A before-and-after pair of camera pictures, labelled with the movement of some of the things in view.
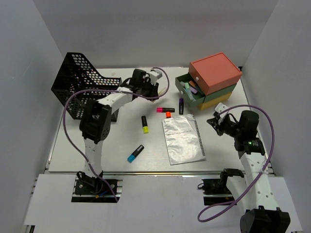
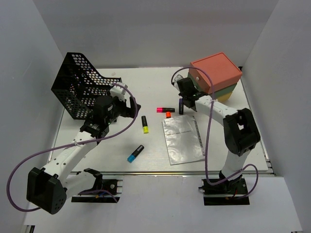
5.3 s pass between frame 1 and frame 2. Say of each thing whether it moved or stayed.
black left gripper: moved
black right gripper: moved
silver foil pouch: stayed
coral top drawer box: stayed
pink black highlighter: stayed
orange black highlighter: stayed
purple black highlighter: stayed
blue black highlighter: stayed
